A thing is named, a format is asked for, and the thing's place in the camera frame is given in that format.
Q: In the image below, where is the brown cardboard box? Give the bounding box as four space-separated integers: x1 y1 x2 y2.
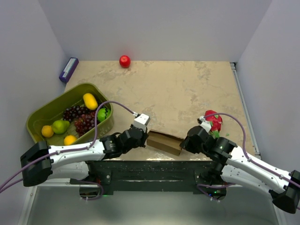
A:
147 130 184 156

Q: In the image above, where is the olive green plastic bin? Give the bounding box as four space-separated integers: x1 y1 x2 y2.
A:
26 83 108 146

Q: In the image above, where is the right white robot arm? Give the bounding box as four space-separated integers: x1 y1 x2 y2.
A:
180 126 300 214

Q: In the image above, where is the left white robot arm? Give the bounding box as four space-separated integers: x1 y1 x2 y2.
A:
20 125 148 187

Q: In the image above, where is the purple rectangular box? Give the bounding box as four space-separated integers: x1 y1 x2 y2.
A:
59 57 79 83

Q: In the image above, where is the red dragon fruit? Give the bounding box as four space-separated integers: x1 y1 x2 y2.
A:
204 110 223 138

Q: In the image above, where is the green striped toy fruit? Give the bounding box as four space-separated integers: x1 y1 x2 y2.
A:
97 108 111 122

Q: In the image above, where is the red grape bunch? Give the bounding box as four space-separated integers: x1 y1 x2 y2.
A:
74 111 100 137

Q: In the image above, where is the yellow mango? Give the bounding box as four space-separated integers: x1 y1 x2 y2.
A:
83 93 98 110

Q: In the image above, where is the orange fruit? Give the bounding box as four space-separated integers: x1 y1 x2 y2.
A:
64 135 77 146
41 125 54 138

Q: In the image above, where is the purple grape bunch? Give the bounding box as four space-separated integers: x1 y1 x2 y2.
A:
63 105 90 123

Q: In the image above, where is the green pear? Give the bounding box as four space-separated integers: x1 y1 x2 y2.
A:
51 120 70 135

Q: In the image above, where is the red apple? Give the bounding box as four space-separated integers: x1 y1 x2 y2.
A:
119 55 131 68

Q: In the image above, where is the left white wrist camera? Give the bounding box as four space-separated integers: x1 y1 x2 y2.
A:
133 113 150 132

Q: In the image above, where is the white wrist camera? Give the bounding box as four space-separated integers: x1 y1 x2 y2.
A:
197 116 212 133
133 113 150 132

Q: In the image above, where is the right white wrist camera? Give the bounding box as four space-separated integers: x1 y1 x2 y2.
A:
197 116 212 133

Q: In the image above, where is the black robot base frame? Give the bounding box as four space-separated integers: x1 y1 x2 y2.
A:
67 159 237 202

